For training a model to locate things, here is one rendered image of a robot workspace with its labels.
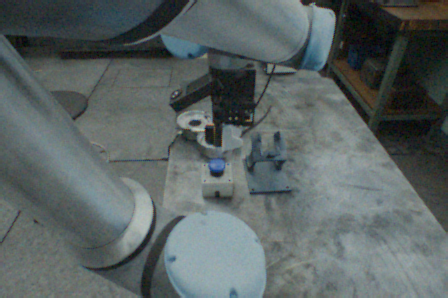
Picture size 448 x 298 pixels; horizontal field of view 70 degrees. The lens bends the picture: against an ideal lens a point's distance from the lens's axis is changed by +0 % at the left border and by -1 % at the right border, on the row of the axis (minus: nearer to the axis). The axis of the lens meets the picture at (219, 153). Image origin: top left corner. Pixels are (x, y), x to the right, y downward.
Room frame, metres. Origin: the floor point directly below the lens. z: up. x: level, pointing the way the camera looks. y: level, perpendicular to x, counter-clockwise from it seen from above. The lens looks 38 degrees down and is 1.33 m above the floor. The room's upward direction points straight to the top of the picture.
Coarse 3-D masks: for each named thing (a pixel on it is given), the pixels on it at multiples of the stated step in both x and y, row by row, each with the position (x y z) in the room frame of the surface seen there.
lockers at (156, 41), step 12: (156, 36) 3.40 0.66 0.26; (60, 48) 3.41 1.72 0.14; (72, 48) 3.41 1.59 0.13; (84, 48) 3.42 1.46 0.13; (96, 48) 3.42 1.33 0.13; (108, 48) 3.42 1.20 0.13; (120, 48) 3.43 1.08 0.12; (132, 48) 3.44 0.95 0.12; (144, 48) 3.44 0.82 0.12; (156, 48) 3.44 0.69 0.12
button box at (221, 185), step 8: (208, 168) 0.58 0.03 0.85; (208, 176) 0.55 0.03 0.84; (216, 176) 0.55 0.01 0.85; (224, 176) 0.55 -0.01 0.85; (208, 184) 0.53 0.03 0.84; (216, 184) 0.53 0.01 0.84; (224, 184) 0.53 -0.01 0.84; (232, 184) 0.53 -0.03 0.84; (208, 192) 0.53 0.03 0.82; (216, 192) 0.52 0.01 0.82; (224, 192) 0.53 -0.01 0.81; (232, 192) 0.53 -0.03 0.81
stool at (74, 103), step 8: (56, 96) 1.38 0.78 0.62; (64, 96) 1.38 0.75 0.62; (72, 96) 1.38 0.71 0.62; (80, 96) 1.38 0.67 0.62; (64, 104) 1.30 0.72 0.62; (72, 104) 1.30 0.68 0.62; (80, 104) 1.30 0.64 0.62; (72, 112) 1.23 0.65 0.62; (80, 112) 1.25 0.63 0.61; (96, 144) 1.46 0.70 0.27
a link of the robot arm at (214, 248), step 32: (192, 224) 0.25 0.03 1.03; (224, 224) 0.26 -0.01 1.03; (160, 256) 0.22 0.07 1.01; (192, 256) 0.21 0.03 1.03; (224, 256) 0.21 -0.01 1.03; (256, 256) 0.22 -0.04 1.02; (160, 288) 0.20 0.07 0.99; (192, 288) 0.18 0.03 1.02; (224, 288) 0.18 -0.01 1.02; (256, 288) 0.19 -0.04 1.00
